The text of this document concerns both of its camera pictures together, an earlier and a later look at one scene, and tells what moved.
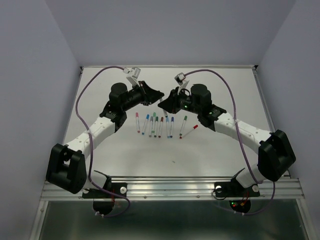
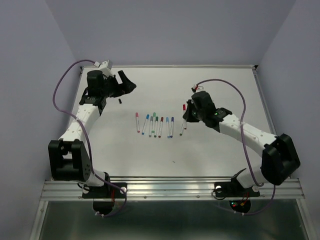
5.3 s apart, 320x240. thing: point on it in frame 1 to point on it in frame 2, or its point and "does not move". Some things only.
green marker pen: (185, 119) does not move
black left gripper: (148, 95) to (126, 87)
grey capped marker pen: (151, 119) does not move
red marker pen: (194, 128) to (184, 110)
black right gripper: (170, 104) to (187, 115)
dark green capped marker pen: (156, 123) does not move
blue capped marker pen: (147, 117) does not move
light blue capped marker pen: (168, 128) does not move
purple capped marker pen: (172, 120) does not move
